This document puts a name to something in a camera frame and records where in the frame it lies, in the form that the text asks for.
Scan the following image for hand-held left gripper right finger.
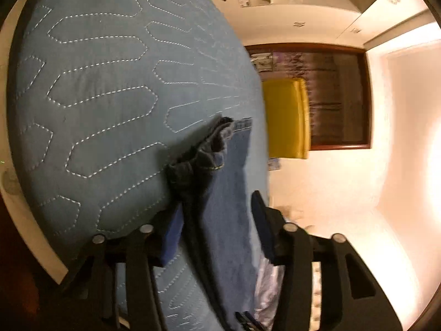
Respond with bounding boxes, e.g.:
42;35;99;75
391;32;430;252
251;190;404;331

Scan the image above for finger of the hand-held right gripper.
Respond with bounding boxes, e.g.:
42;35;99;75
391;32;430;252
235;311;266;331

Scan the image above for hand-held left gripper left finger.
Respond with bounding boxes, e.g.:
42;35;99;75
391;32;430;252
58;203;185;331

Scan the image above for blue denim pants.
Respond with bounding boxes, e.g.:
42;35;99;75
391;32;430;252
166;115;268;331

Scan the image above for grey star-print duvet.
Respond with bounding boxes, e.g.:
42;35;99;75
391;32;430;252
255;258;286;319

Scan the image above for cream tufted headboard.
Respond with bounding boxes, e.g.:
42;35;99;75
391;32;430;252
310;262;323;331

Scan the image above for yellow armchair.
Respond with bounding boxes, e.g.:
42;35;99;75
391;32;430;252
262;78;311;160

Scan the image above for blue quilted bed cover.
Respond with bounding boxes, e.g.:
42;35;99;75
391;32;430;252
7;0;273;331

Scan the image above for lace curtain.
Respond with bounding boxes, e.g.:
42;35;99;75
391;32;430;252
272;52;365;145

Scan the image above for cream bed base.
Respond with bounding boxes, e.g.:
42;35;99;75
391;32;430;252
0;17;69;274

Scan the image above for dark curtained window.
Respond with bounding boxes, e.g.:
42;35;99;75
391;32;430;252
245;43;372;151

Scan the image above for cream wardrobe shelf unit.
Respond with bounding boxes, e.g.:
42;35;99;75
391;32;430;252
200;0;433;49

